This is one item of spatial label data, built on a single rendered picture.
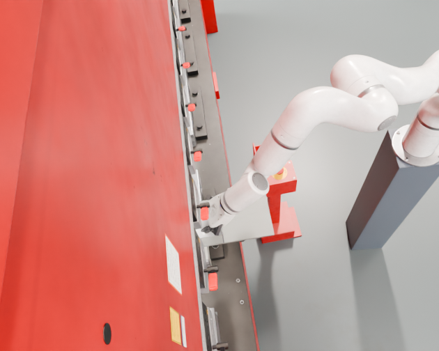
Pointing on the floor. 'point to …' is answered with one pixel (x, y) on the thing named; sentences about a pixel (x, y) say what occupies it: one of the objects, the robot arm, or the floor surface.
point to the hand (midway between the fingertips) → (205, 221)
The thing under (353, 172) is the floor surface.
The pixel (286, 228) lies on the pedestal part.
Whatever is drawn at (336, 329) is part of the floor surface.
